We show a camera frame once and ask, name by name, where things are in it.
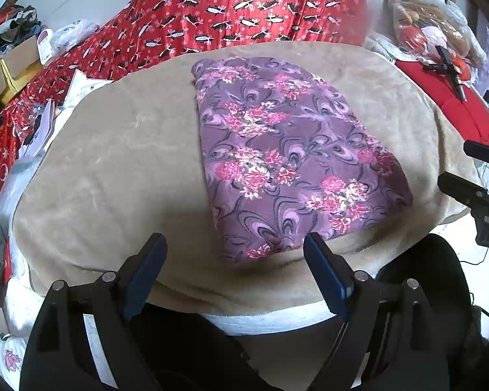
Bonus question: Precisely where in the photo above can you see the black chair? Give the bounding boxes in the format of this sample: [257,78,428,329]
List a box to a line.
[376,234,489,391]

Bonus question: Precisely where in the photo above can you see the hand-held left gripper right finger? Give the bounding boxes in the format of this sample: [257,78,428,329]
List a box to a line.
[304,233,449,391]

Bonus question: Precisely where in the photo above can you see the cardboard box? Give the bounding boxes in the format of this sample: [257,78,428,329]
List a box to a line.
[0,43,42,104]

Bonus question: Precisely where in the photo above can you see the purple floral cloth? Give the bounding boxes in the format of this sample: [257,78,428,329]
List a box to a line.
[191,56,414,265]

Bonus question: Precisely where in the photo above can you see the red star-print cloth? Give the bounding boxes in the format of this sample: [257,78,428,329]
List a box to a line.
[0,102,30,203]

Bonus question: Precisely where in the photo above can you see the white paper sheets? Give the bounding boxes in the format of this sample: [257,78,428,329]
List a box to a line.
[20,69,112,159]

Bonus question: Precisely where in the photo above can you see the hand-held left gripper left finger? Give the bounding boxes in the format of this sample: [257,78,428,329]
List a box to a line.
[20,233,169,391]

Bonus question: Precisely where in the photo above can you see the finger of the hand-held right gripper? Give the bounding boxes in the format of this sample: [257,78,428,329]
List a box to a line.
[438,171,489,212]
[464,140,489,159]

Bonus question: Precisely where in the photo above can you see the pile of dark clothes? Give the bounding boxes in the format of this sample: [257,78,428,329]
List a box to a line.
[0,5,42,64]

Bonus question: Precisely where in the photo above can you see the clear plastic bag of toys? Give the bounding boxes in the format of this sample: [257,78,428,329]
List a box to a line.
[387,0,487,64]

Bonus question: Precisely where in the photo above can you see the beige fleece blanket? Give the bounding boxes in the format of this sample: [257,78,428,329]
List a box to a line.
[12,41,473,317]

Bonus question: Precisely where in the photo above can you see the red penguin-print blanket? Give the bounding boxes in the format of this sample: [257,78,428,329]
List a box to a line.
[0,0,369,172]

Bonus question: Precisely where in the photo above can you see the white printed bag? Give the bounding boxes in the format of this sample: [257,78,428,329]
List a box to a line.
[0,326,30,381]

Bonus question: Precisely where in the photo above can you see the white plastic bag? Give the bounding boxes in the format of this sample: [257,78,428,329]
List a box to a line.
[49,20,99,51]

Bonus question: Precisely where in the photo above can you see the red cushion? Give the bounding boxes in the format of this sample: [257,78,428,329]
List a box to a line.
[394,55,489,148]

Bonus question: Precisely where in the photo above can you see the white bed sheet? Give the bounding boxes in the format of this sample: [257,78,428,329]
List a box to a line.
[2,159,343,337]

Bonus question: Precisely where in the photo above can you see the black tripod tool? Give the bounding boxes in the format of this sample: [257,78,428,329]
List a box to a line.
[422,45,468,102]

